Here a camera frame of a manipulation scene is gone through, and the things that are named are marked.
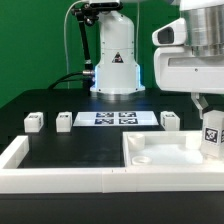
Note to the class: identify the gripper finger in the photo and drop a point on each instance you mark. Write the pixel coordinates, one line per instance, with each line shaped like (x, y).
(200, 102)

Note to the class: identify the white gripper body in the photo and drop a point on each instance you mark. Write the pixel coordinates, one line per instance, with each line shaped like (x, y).
(178, 67)

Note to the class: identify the white square tabletop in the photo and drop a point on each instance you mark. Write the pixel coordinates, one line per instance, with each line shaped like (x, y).
(165, 148)

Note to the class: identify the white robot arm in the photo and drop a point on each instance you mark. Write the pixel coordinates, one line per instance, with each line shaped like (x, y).
(117, 73)

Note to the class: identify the white marker sheet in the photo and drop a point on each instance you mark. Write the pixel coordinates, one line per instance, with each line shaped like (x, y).
(114, 118)

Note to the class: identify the white U-shaped fence wall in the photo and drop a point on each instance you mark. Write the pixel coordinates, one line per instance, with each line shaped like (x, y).
(14, 180)

